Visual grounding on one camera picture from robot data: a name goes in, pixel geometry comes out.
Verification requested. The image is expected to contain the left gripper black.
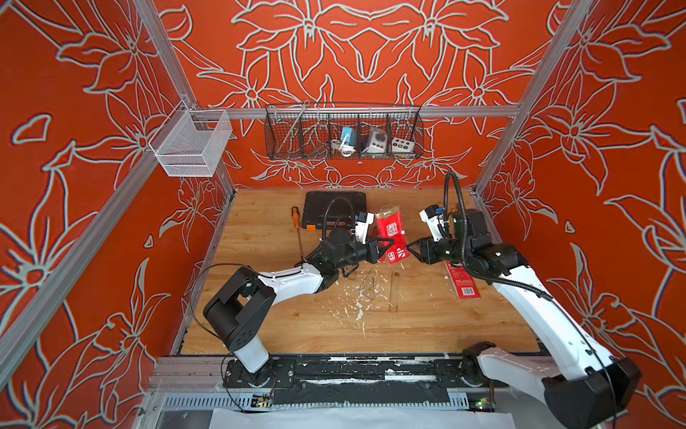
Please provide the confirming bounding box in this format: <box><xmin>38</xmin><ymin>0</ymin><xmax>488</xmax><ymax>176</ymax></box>
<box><xmin>333</xmin><ymin>236</ymin><xmax>394</xmax><ymax>273</ymax></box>

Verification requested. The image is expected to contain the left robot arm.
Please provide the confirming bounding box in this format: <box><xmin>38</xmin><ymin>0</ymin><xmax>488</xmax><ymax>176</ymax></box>
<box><xmin>203</xmin><ymin>227</ymin><xmax>395</xmax><ymax>375</ymax></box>

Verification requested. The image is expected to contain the clear plastic wall bin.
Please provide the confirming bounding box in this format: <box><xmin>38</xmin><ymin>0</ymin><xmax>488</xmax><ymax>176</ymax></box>
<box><xmin>148</xmin><ymin>102</ymin><xmax>233</xmax><ymax>178</ymax></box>

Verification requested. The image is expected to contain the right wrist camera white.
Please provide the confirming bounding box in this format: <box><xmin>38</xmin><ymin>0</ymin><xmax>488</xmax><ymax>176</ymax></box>
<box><xmin>419</xmin><ymin>205</ymin><xmax>448</xmax><ymax>241</ymax></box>

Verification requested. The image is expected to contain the white dotted cube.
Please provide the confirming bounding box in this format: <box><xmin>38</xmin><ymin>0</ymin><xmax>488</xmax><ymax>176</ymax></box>
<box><xmin>391</xmin><ymin>138</ymin><xmax>414</xmax><ymax>156</ymax></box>

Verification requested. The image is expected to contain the white timer device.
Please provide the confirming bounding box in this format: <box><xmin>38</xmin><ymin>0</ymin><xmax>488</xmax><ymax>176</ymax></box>
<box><xmin>363</xmin><ymin>128</ymin><xmax>389</xmax><ymax>155</ymax></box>

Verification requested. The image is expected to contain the clear triangle ruler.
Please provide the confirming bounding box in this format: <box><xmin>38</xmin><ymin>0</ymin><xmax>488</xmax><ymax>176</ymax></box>
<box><xmin>358</xmin><ymin>269</ymin><xmax>378</xmax><ymax>301</ymax></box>

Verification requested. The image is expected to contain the red ruler set package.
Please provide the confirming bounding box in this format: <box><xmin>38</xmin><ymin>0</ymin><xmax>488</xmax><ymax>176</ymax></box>
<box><xmin>376</xmin><ymin>206</ymin><xmax>411</xmax><ymax>265</ymax></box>
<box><xmin>445</xmin><ymin>261</ymin><xmax>481</xmax><ymax>300</ymax></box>

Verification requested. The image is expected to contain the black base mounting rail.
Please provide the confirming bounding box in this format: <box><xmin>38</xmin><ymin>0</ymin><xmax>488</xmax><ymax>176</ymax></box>
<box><xmin>222</xmin><ymin>356</ymin><xmax>507</xmax><ymax>412</ymax></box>

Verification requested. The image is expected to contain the black orange tool case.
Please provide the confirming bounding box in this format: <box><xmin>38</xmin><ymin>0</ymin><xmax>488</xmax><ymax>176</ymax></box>
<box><xmin>300</xmin><ymin>191</ymin><xmax>367</xmax><ymax>232</ymax></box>

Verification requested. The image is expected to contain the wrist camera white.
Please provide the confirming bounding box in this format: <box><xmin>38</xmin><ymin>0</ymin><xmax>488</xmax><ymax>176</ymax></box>
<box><xmin>355</xmin><ymin>212</ymin><xmax>374</xmax><ymax>244</ymax></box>
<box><xmin>419</xmin><ymin>205</ymin><xmax>448</xmax><ymax>241</ymax></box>

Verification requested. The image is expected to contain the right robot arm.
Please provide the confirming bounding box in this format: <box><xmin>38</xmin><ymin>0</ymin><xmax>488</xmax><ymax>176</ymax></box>
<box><xmin>407</xmin><ymin>173</ymin><xmax>642</xmax><ymax>428</ymax></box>

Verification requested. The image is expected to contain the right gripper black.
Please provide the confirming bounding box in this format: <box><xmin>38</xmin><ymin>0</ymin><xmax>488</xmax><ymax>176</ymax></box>
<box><xmin>403</xmin><ymin>234</ymin><xmax>472</xmax><ymax>266</ymax></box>

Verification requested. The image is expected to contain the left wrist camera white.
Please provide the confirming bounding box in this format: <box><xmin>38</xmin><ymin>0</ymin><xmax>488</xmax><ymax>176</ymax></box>
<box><xmin>355</xmin><ymin>212</ymin><xmax>374</xmax><ymax>244</ymax></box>

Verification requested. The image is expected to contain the blue white small box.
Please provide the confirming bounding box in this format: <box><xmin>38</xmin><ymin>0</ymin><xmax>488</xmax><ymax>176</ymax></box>
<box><xmin>340</xmin><ymin>127</ymin><xmax>357</xmax><ymax>148</ymax></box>

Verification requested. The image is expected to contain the orange handled screwdriver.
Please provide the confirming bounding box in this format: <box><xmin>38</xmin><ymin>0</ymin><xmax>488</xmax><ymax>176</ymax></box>
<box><xmin>291</xmin><ymin>207</ymin><xmax>304</xmax><ymax>258</ymax></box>

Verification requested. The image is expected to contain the black wire wall basket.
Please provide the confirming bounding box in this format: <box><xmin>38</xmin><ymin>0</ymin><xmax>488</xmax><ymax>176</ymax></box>
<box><xmin>264</xmin><ymin>102</ymin><xmax>425</xmax><ymax>161</ymax></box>

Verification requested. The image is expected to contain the clear straight ruler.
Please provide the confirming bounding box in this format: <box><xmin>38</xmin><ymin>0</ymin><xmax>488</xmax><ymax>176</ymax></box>
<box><xmin>388</xmin><ymin>272</ymin><xmax>400</xmax><ymax>313</ymax></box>

